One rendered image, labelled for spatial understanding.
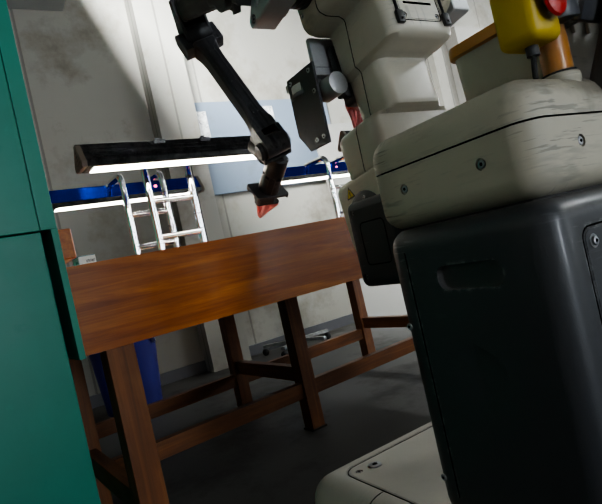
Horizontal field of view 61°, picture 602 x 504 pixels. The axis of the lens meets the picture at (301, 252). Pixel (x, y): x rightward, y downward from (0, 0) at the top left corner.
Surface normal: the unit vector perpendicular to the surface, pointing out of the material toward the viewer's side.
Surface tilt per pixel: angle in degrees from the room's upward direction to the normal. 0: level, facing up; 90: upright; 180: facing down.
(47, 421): 90
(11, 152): 90
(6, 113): 90
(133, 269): 90
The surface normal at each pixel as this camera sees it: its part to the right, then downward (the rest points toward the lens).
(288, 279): 0.57, -0.13
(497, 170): -0.83, 0.18
